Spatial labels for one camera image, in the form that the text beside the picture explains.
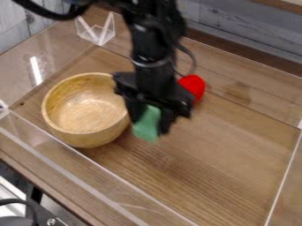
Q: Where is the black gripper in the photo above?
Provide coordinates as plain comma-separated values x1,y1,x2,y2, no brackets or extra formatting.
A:
114,60,194,135

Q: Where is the green rectangular block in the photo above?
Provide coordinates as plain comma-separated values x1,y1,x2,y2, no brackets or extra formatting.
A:
133,105,161,142

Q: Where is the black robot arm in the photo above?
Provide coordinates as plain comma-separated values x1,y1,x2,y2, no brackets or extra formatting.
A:
98,0,194,139

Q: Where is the brown wooden bowl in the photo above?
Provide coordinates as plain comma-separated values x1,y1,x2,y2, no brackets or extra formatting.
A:
42,72,130,148

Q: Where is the red toy strawberry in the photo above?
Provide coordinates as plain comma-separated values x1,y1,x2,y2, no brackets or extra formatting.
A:
178,74,206,102

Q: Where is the black metal stand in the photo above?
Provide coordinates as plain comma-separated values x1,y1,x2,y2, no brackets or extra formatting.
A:
0,184,68,226

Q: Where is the clear acrylic corner bracket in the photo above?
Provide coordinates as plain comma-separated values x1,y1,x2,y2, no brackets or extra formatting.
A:
75,12,117,47

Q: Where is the clear acrylic tray wall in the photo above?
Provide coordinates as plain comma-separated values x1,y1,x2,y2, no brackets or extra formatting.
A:
0,101,197,226

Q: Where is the black cable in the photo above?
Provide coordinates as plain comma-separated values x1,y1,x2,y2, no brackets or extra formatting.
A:
11,0,94,21

